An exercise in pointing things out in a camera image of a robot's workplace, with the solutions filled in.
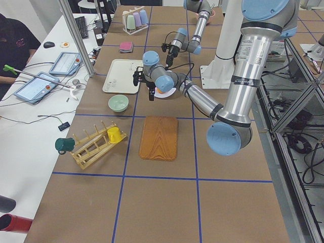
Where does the dark green mug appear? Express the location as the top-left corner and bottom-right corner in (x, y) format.
(55, 138), (75, 154)

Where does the black keyboard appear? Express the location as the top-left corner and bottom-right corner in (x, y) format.
(74, 16), (89, 39)

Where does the cream bear tray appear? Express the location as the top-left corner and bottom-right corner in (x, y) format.
(102, 59), (143, 94)

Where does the person in black shirt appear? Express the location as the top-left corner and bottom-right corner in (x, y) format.
(1, 15), (41, 97)

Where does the wooden mug rack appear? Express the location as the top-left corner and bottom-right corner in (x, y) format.
(70, 121), (127, 170)

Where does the near blue tablet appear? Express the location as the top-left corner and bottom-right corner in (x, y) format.
(14, 72), (61, 104)

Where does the aluminium frame post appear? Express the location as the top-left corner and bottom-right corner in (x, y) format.
(58, 0), (95, 77)

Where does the white cup rack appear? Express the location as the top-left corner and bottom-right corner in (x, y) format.
(123, 6), (149, 35)

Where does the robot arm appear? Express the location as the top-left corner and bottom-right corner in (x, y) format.
(161, 0), (212, 70)
(133, 1), (299, 156)

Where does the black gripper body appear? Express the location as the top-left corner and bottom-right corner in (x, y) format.
(145, 81), (155, 92)
(168, 45), (179, 58)

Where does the round orange white object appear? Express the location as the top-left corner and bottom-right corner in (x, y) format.
(60, 42), (70, 48)

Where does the far blue tablet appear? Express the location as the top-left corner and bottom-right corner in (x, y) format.
(49, 52), (82, 76)

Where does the dark grey tube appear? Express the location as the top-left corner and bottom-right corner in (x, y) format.
(0, 195), (16, 213)

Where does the green bowl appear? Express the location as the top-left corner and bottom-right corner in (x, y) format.
(108, 95), (129, 112)

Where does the blue cup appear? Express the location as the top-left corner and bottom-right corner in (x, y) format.
(139, 10), (148, 25)

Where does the pink bowl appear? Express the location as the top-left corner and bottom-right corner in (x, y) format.
(196, 9), (216, 25)

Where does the yellow mug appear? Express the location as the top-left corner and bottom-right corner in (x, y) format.
(107, 127), (122, 144)

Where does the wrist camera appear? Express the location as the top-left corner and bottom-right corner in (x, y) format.
(161, 43), (170, 52)
(133, 66), (145, 86)

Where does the purple cup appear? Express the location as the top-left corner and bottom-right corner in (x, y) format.
(133, 12), (142, 28)

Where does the red tube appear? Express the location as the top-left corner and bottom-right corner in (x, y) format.
(1, 214), (33, 233)

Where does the small black device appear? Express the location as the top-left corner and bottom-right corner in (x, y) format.
(58, 122), (70, 132)

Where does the pink grey cloth stack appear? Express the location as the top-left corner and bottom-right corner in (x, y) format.
(119, 42), (134, 53)

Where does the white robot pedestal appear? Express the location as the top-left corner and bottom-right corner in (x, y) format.
(200, 0), (243, 89)

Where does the blue tablet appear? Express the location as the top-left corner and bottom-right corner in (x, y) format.
(49, 52), (82, 76)
(14, 72), (61, 104)

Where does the white plate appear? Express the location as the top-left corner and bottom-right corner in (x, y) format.
(154, 87), (176, 99)

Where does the wooden cutting board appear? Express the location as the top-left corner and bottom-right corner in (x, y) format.
(139, 116), (178, 161)

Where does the black computer mouse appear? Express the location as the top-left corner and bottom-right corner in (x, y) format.
(43, 41), (55, 49)

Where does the reacher grabber stick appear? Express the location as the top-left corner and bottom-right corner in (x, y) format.
(3, 65), (78, 100)

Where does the green cup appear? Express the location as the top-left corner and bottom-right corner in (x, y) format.
(127, 15), (136, 31)

